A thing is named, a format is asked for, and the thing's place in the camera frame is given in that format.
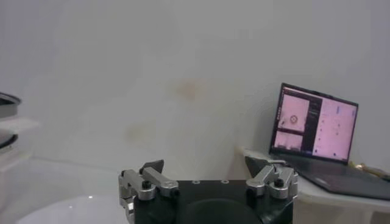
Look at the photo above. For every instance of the brass coloured object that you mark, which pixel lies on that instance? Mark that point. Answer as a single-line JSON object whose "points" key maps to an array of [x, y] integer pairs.
{"points": [[365, 168]]}

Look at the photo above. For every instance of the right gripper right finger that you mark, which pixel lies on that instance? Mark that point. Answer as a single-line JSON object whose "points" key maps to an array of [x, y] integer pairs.
{"points": [[265, 179]]}

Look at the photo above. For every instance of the cream electric cooking pot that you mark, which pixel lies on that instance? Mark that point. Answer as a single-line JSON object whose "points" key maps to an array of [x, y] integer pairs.
{"points": [[15, 125]]}

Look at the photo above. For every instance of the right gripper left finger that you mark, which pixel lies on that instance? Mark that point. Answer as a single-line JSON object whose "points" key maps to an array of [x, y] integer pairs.
{"points": [[161, 182]]}

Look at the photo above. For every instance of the white side table with label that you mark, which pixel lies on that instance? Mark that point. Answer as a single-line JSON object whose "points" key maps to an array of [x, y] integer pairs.
{"points": [[335, 207]]}

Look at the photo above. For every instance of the open laptop pink screen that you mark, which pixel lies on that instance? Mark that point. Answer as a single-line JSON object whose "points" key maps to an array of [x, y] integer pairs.
{"points": [[332, 128]]}

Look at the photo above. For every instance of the white round plate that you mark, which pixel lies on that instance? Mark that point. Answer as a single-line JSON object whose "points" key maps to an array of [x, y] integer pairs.
{"points": [[76, 210]]}

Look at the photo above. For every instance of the stainless steel steamer basket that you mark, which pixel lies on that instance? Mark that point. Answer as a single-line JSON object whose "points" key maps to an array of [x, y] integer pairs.
{"points": [[7, 105]]}

